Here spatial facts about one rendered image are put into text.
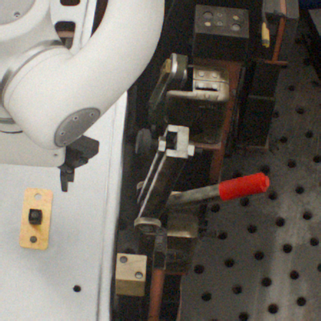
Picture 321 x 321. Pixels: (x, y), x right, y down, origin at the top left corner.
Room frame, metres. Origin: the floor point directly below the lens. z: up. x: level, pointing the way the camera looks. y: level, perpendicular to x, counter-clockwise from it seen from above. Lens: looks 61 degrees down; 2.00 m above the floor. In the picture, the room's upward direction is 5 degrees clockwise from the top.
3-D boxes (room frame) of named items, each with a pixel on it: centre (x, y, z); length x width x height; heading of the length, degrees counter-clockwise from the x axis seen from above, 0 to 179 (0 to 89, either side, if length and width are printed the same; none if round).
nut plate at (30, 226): (0.46, 0.15, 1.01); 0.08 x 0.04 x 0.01; 1
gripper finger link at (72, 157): (0.46, 0.09, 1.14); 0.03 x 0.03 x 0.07; 1
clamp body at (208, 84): (0.64, -0.04, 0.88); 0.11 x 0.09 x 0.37; 91
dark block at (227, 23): (0.71, -0.06, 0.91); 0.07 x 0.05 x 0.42; 91
